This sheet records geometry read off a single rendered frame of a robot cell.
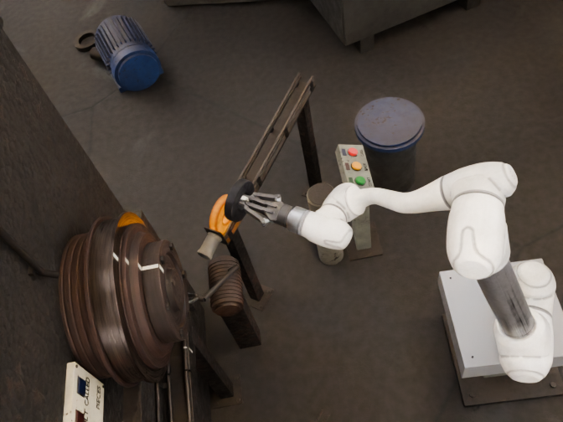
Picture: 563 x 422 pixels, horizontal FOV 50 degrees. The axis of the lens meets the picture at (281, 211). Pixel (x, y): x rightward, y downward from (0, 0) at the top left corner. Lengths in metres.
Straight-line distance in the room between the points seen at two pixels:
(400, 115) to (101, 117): 1.88
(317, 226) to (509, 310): 0.62
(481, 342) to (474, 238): 0.80
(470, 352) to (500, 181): 0.81
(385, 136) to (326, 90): 0.91
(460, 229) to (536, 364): 0.63
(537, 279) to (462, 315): 0.34
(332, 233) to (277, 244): 1.08
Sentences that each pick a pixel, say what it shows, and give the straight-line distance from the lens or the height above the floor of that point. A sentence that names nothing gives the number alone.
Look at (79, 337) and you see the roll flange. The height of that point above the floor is 1.24.
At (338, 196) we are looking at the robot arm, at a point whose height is 0.88.
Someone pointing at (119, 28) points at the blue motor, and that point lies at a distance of 3.84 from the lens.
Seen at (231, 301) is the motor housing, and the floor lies 0.52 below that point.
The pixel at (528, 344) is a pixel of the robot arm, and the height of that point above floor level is 0.74.
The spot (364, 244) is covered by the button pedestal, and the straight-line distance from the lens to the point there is 2.87.
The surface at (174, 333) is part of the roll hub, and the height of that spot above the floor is 1.13.
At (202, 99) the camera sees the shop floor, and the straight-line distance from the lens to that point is 3.71.
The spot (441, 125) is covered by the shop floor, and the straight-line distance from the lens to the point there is 3.38.
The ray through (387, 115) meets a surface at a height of 0.43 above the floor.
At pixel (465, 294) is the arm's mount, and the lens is 2.34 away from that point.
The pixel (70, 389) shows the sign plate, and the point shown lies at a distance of 1.54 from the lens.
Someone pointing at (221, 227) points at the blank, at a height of 0.70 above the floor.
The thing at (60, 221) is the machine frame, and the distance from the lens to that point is 1.67.
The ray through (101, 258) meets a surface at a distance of 1.54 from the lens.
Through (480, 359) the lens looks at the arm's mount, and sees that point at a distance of 2.24.
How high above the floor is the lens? 2.55
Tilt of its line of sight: 56 degrees down
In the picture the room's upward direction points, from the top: 15 degrees counter-clockwise
